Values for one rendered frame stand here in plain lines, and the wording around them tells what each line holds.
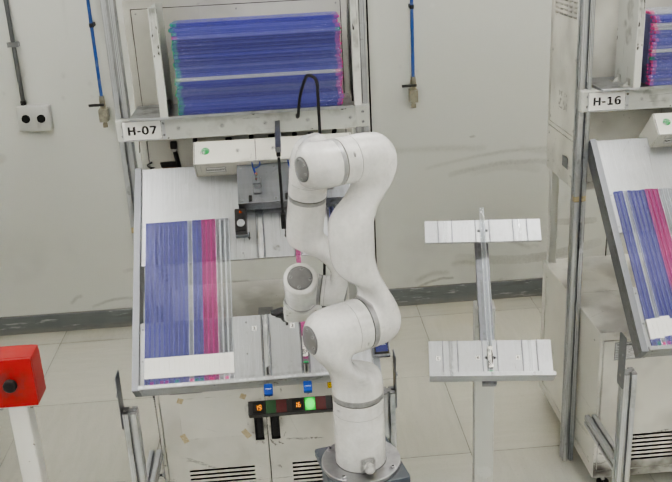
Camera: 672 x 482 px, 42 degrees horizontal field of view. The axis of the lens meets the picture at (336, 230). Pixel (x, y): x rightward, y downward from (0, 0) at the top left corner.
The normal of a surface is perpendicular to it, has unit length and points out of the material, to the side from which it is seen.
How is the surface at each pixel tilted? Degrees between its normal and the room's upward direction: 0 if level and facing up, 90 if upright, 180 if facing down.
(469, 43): 90
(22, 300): 90
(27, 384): 90
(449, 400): 0
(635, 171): 44
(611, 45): 90
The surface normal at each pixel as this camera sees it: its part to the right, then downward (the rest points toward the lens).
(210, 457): 0.07, 0.33
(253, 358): 0.01, -0.43
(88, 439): -0.05, -0.94
